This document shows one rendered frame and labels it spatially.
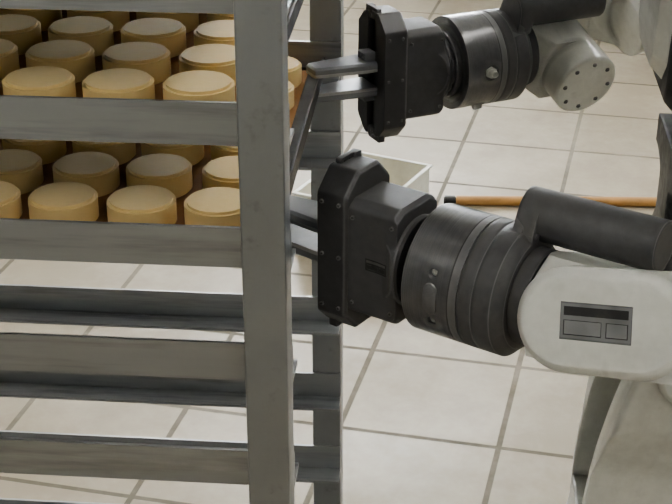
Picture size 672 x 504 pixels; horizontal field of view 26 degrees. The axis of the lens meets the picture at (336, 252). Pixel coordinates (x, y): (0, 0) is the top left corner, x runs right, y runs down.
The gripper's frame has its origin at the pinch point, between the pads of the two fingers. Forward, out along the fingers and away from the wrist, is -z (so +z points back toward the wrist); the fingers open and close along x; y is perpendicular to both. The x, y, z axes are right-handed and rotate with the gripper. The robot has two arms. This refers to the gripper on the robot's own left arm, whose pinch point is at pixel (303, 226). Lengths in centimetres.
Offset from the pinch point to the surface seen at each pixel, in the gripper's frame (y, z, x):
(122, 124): 10.0, -7.5, 9.2
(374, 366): -136, -83, -105
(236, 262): 6.3, -1.1, -0.6
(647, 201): -240, -70, -103
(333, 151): -31.4, -19.4, -9.1
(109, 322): -18, -38, -28
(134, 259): 9.9, -7.3, -0.7
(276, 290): 7.4, 3.1, -1.1
